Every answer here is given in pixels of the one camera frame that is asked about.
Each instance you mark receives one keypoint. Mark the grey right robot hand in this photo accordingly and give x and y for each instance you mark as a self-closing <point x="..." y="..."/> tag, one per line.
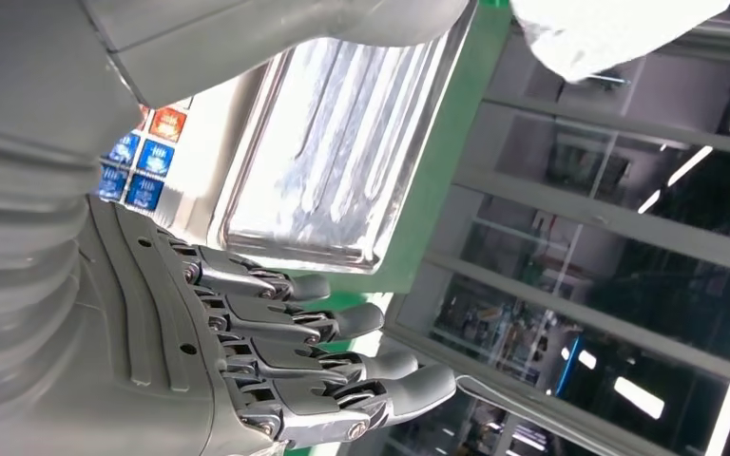
<point x="163" y="352"/>

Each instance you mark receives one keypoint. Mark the white scale with steel tray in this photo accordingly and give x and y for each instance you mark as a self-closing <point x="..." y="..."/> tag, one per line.
<point x="340" y="157"/>

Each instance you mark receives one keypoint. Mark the glass partition with metal frames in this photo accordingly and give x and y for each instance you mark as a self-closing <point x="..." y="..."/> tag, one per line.
<point x="591" y="217"/>

